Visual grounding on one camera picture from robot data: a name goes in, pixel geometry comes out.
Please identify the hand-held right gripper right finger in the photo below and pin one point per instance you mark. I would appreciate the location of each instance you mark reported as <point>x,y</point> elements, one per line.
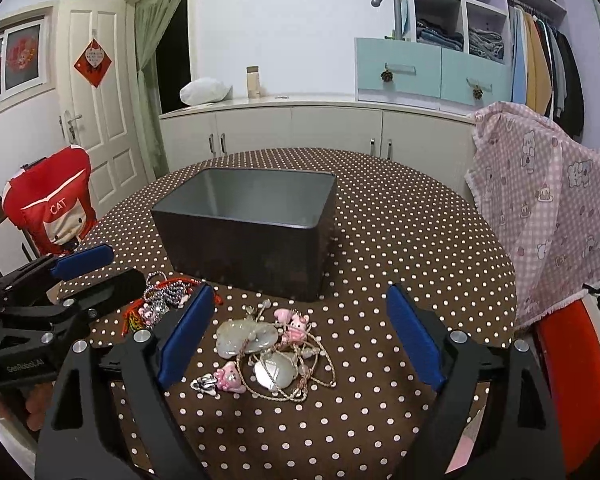
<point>415,340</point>

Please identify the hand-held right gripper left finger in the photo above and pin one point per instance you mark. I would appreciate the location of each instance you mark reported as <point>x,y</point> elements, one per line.
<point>187,335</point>

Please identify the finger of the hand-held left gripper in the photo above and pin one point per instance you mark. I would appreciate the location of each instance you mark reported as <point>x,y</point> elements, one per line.
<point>82,260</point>
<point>115,287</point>

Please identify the dark metal tin box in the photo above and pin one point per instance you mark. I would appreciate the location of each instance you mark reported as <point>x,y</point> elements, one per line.
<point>240,255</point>

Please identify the round silver pendant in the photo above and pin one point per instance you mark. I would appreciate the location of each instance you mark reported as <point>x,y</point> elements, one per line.
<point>276,372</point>

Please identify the small silver charm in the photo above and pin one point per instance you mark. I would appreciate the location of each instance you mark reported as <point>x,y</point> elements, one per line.
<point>203,383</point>

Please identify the pale jade pendant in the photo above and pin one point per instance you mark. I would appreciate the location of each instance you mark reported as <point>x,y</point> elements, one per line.
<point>240,337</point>

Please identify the pink bear charm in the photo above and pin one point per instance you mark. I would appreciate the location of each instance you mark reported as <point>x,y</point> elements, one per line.
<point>230,379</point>

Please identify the red chair cover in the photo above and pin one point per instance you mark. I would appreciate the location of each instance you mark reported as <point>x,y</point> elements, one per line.
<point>55,195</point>

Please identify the brown polka dot tablecloth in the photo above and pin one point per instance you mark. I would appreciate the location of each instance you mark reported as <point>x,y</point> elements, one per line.
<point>390,240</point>

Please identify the pink bunny charm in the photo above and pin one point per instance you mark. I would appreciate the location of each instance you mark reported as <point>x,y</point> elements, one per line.
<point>295,327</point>

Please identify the small black device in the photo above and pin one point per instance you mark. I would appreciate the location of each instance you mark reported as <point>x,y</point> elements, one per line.
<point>35,162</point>

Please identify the white panel door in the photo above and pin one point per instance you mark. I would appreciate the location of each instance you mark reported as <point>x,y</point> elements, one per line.
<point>115,125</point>

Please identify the red chair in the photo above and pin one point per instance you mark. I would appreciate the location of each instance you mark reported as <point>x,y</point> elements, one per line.
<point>570,360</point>

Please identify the pink checked cartoon cloth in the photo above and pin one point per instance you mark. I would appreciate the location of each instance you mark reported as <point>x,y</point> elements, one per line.
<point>545,200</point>

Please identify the red diamond door decoration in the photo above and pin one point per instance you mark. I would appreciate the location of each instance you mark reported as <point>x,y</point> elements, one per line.
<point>94,62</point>

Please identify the white plastic bag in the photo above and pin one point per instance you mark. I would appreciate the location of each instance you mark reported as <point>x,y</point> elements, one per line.
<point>205,92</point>

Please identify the green sheer curtain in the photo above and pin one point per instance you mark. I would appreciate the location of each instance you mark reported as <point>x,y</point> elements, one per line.
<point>147,60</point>

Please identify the white framed window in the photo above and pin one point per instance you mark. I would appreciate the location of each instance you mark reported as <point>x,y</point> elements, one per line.
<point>2,65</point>

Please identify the white sideboard cabinet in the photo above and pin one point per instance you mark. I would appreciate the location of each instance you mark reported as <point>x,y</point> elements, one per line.
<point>300,125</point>

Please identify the beige jar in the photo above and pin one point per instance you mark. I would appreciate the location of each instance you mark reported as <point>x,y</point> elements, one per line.
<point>253,85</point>

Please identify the light blue drawer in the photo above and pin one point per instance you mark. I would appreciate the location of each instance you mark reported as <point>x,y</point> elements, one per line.
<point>455,80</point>
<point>410,87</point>

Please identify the folded blue jeans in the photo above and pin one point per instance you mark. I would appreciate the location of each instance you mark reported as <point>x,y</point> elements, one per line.
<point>437,35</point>

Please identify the folded grey clothes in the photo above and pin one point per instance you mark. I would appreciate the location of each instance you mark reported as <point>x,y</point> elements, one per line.
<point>486,42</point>

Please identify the row of hanging clothes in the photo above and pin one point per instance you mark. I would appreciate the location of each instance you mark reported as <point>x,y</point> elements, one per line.
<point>540,60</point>

